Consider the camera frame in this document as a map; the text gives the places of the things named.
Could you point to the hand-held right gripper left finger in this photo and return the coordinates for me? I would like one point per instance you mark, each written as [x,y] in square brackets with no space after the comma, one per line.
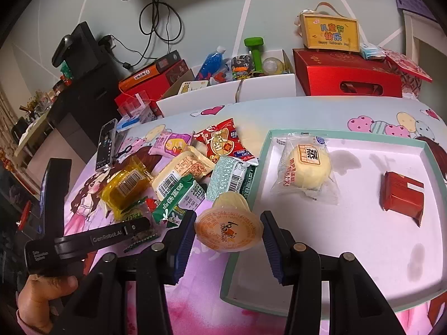
[182,247]

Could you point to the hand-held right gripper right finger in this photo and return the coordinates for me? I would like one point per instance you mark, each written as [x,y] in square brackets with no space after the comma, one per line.
[273,247]

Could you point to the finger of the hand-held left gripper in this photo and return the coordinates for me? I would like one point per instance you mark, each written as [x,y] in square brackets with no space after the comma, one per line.
[141,234]

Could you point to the small green red packet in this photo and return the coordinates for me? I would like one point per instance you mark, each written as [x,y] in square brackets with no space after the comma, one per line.
[132,211]

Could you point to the green biscuit packet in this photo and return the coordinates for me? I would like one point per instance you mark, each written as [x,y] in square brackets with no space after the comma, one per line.
[174,202]

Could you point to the orange jelly cup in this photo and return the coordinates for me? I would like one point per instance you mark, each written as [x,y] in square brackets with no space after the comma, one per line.
[228,232]

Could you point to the yellow transparent snack packet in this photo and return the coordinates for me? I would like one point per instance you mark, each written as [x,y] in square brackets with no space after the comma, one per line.
[124,185]

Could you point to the cream biscuit packet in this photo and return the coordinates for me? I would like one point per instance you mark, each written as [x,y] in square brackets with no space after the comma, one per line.
[181,171]

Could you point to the teal-rimmed white tray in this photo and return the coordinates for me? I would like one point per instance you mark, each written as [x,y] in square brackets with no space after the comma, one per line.
[349,251]

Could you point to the pale teal snack packet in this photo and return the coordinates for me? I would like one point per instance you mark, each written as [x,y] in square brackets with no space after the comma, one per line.
[227,176]

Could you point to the person's left forearm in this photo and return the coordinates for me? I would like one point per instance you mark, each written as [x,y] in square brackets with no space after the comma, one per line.
[28,326]

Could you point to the person's left hand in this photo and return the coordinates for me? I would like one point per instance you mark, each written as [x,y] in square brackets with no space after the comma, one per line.
[38,296]

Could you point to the smartphone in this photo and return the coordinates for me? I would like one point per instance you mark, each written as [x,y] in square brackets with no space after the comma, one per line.
[105,146]

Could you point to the steamed cake in clear packet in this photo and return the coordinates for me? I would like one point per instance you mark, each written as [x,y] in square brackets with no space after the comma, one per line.
[307,167]

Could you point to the pink snack packet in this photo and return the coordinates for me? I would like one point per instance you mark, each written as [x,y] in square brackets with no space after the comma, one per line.
[171,144]

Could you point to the blue white packet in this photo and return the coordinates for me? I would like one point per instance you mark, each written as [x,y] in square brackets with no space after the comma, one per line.
[127,124]

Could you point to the red peanut snack packet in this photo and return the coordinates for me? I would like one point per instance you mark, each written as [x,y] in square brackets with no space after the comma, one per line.
[223,143]

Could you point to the clear plastic case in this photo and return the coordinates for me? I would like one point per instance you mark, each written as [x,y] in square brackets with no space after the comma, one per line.
[134,106]

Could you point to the flat red box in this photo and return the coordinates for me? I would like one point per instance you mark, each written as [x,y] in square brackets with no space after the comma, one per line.
[127,99]

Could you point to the small red foil packet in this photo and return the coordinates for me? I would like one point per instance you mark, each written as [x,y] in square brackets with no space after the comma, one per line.
[401,195]

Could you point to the cartoon printed sheet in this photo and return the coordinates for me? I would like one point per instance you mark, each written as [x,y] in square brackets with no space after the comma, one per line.
[314,115]

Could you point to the white printed card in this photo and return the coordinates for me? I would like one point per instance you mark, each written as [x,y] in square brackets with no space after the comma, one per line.
[192,86]

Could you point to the white storage box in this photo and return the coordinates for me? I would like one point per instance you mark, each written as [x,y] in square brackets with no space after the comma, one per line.
[265,89]

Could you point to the orange and black box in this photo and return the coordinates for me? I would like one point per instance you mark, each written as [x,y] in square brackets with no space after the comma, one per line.
[150,75]

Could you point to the large red gift box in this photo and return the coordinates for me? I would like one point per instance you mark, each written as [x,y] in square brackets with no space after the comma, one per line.
[331,73]

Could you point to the blue plastic bottle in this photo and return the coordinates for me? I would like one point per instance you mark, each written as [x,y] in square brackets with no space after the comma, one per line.
[209,62]

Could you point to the black multicoloured pack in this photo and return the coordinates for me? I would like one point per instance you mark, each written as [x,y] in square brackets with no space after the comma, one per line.
[241,64]

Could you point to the green dumbbell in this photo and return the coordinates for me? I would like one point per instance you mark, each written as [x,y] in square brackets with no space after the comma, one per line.
[255,52]

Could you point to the teal tissue pack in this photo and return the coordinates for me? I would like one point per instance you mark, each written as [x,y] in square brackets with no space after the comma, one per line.
[372,51]

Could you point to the red patterned bag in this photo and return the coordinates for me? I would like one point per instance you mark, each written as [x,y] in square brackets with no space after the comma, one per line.
[408,64]

